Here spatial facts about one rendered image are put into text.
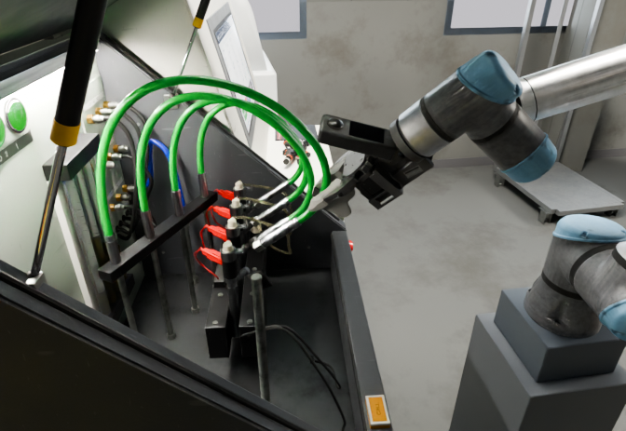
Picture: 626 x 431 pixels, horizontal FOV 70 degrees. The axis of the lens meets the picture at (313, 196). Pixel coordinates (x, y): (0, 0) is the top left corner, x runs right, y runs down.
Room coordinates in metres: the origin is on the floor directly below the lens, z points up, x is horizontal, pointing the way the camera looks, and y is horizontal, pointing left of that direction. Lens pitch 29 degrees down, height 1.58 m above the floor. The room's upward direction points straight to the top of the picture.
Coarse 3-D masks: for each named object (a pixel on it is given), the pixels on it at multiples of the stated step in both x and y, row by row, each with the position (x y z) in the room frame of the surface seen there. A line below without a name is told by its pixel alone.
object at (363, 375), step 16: (336, 240) 0.93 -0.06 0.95; (336, 256) 0.87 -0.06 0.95; (352, 256) 0.87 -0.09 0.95; (336, 272) 0.82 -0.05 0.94; (352, 272) 0.81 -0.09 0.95; (336, 288) 0.84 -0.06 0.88; (352, 288) 0.75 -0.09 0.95; (336, 304) 0.83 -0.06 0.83; (352, 304) 0.70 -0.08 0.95; (352, 320) 0.65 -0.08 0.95; (352, 336) 0.61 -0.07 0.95; (368, 336) 0.61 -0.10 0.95; (352, 352) 0.58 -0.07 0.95; (368, 352) 0.58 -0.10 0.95; (352, 368) 0.57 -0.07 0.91; (368, 368) 0.54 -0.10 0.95; (352, 384) 0.56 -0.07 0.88; (368, 384) 0.51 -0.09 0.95; (352, 400) 0.55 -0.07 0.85
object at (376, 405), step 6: (372, 402) 0.46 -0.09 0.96; (378, 402) 0.46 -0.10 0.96; (366, 408) 0.46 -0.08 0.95; (372, 408) 0.45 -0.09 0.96; (378, 408) 0.45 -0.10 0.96; (384, 408) 0.45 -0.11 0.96; (372, 414) 0.44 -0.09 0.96; (378, 414) 0.44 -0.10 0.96; (384, 414) 0.44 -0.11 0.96; (378, 420) 0.43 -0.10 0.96; (384, 420) 0.43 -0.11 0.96; (372, 426) 0.43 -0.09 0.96; (378, 426) 0.43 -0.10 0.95; (384, 426) 0.43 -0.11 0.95
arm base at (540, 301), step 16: (544, 288) 0.72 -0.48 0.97; (560, 288) 0.70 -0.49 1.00; (528, 304) 0.73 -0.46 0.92; (544, 304) 0.70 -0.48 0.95; (560, 304) 0.69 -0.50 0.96; (576, 304) 0.68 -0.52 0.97; (544, 320) 0.69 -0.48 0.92; (560, 320) 0.68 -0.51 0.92; (576, 320) 0.66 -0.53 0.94; (592, 320) 0.67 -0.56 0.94; (576, 336) 0.66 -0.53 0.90
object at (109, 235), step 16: (160, 80) 0.65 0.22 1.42; (176, 80) 0.65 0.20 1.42; (192, 80) 0.65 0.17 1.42; (208, 80) 0.65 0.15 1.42; (224, 80) 0.65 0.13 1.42; (128, 96) 0.65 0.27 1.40; (256, 96) 0.65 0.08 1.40; (288, 112) 0.66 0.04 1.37; (112, 128) 0.64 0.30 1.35; (304, 128) 0.66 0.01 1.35; (320, 160) 0.66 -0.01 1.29; (96, 176) 0.64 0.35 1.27; (112, 240) 0.64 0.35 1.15
